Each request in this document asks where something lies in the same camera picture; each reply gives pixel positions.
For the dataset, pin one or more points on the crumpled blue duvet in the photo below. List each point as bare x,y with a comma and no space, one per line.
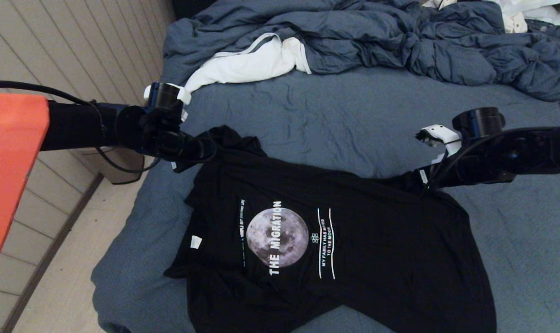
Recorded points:
377,37

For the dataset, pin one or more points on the white garment with grey stripe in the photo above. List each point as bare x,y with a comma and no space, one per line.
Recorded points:
243,67

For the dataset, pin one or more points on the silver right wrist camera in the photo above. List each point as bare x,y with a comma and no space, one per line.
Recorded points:
439,141

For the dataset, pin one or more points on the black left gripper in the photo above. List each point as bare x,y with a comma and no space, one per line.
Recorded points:
178,143

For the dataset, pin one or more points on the black moon print t-shirt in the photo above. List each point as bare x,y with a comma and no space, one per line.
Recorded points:
331,240

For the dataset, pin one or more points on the brown trash bin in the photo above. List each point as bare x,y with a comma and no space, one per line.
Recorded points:
122,166

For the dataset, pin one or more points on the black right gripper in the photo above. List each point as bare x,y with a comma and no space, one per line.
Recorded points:
469,173

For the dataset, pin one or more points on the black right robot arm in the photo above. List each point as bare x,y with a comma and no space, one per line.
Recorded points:
525,143

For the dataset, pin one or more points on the blue bed sheet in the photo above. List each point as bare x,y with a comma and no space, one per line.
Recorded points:
516,254

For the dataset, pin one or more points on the white pillow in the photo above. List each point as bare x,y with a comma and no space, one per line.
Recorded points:
539,14

